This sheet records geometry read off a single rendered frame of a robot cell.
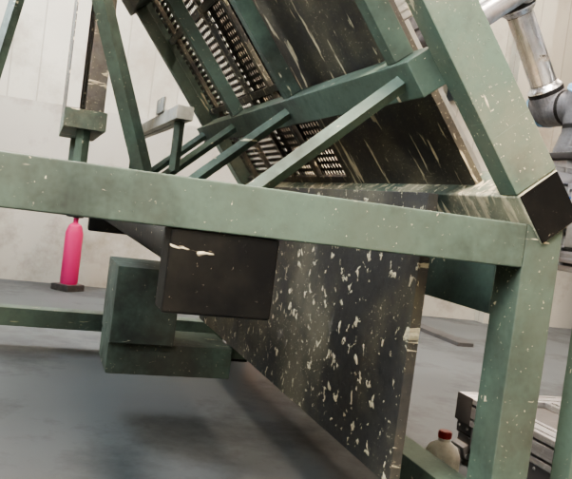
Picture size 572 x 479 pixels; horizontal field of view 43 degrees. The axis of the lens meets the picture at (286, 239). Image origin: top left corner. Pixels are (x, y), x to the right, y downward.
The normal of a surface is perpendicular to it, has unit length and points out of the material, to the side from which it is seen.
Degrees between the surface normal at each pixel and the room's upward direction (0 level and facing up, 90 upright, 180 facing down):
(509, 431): 90
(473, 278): 90
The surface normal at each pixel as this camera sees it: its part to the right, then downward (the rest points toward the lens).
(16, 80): 0.31, 0.07
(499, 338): -0.94, -0.11
